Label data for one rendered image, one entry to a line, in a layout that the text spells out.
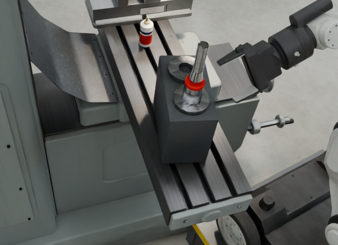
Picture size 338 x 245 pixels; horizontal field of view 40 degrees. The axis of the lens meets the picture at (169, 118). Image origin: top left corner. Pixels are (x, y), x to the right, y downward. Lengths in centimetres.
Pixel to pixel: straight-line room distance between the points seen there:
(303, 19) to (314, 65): 196
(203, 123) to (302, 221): 70
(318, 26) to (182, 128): 39
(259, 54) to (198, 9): 216
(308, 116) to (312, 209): 111
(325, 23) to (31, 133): 87
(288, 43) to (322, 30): 8
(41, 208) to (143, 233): 47
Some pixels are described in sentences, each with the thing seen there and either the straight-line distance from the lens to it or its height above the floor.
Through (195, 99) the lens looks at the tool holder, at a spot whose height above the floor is 116.
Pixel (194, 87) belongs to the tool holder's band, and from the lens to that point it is 106.
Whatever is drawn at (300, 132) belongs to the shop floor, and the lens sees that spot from 266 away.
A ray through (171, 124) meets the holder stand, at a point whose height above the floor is 111.
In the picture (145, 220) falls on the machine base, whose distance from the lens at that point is 198.
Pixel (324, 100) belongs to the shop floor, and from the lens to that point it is 288.
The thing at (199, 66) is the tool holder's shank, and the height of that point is 126.
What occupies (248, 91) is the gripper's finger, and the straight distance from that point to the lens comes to 112.
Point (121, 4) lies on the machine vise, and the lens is 154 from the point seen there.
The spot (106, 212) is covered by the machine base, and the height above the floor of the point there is 20.
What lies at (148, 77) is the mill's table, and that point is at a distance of 142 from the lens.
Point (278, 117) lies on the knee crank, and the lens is 195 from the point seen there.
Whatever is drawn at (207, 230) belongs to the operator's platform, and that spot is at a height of 40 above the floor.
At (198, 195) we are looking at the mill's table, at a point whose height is 94.
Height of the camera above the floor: 198
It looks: 52 degrees down
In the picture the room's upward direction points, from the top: 10 degrees clockwise
